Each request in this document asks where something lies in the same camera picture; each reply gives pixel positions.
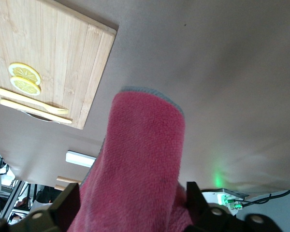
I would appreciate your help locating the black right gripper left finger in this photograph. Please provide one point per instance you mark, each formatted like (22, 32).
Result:
(50, 217)

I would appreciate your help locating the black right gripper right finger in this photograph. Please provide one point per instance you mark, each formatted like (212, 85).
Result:
(217, 222)

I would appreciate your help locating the red microfibre cloth grey trim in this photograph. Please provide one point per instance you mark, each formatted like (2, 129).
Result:
(140, 145)

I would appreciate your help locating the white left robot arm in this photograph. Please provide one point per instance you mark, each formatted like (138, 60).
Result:
(222, 199)

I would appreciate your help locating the brown wooden rod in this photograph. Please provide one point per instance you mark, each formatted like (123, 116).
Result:
(59, 187)
(67, 179)

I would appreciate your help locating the yellow plastic knife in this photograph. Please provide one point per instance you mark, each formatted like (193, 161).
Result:
(26, 107)

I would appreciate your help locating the yellow plastic fork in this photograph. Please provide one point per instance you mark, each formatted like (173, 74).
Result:
(19, 95)

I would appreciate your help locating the yellow lemon slice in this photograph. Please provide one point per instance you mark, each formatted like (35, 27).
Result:
(24, 71)
(26, 87)

